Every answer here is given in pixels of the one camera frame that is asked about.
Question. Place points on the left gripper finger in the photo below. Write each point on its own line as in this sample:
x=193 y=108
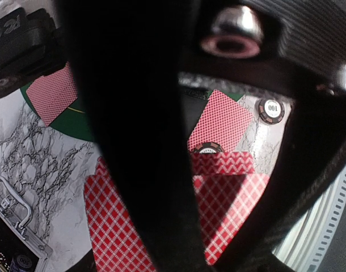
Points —
x=125 y=58

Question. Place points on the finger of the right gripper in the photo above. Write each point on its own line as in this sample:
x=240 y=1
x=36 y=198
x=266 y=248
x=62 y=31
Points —
x=303 y=59

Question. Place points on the brown poker chip stack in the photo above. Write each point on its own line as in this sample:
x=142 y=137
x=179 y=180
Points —
x=271 y=111

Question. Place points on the single red playing card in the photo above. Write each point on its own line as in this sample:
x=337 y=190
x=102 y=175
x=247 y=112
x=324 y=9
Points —
x=51 y=95

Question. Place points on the red playing card deck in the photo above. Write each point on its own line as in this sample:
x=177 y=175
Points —
x=171 y=219

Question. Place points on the purple chip row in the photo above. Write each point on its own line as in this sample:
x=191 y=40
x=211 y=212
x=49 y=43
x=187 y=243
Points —
x=22 y=263

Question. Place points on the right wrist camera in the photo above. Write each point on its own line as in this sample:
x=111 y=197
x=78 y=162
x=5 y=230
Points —
x=31 y=46

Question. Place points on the front aluminium rail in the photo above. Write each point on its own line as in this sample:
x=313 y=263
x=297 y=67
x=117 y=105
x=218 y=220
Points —
x=306 y=244

